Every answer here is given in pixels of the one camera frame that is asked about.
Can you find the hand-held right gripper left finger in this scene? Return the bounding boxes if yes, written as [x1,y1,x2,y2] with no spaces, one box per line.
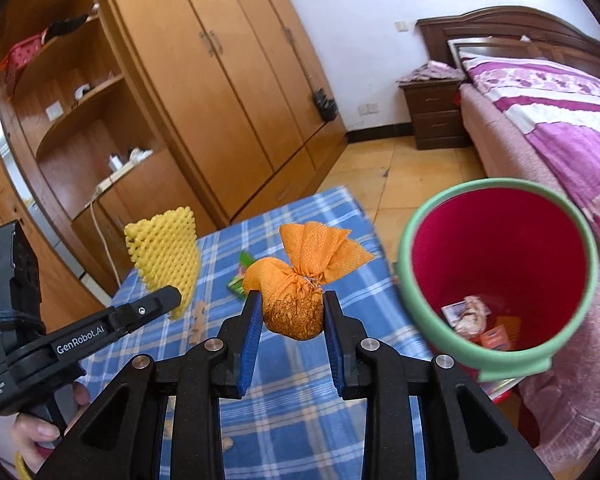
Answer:
[35,290,263,480]

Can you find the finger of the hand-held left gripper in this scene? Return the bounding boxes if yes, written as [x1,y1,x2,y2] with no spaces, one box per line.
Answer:
[107,285,182,333]

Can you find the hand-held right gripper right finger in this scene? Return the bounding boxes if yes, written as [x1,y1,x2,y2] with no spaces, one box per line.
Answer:
[322,290,553,480]

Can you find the yellow foam fruit net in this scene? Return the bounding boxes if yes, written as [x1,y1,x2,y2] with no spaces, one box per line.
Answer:
[124,206,202,321]

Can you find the orange mesh bag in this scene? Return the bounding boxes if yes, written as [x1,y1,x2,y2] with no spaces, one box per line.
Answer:
[242,221,376,342]

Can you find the red bin with green rim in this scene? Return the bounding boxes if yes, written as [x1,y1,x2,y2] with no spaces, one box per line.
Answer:
[397,177,600,381]

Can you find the person's left hand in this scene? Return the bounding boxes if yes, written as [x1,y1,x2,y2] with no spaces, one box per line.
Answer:
[10,382,91,476]

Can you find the green snack packet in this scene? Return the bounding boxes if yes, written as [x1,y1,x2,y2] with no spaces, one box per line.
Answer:
[227,251,257,302]

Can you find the white printed packet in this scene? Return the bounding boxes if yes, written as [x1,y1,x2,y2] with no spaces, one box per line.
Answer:
[441,300,468,327]

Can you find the crumpled tissue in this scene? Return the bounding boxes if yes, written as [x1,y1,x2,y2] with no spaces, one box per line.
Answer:
[452,295,491,333]

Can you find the orange red packet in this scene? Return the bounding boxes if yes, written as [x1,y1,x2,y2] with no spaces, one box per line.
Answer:
[480,325,511,350]

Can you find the wooden corner shelf cabinet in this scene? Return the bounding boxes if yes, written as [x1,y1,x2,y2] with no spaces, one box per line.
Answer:
[0,0,231,311]

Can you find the black hanging device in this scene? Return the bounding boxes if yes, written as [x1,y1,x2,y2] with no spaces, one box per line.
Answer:
[312,89,338,121]

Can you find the wooden wardrobe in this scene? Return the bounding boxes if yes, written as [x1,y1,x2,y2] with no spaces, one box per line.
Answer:
[97,0,350,226]

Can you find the dark wooden nightstand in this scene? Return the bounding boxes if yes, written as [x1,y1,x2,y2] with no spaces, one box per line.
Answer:
[399,79,471,151]

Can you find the red dotted bag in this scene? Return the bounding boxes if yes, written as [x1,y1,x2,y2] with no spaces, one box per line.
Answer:
[0,34,48,78]

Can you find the black cloth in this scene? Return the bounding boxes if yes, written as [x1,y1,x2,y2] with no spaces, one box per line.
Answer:
[45,14,88,41]

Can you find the pink floral cloth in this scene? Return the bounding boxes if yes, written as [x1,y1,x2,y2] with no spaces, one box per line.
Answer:
[396,60,466,86]

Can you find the bed with purple bedding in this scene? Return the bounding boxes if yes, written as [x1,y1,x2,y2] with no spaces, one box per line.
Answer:
[457,55,600,471]

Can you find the white framed board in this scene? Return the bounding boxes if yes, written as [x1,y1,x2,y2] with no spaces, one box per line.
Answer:
[447,35,511,73]

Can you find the dark wooden headboard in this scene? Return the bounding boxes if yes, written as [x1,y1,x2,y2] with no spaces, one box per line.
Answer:
[416,6,600,83]

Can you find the white power cable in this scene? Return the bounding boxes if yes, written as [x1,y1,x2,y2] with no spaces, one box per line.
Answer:
[90,180,123,286]

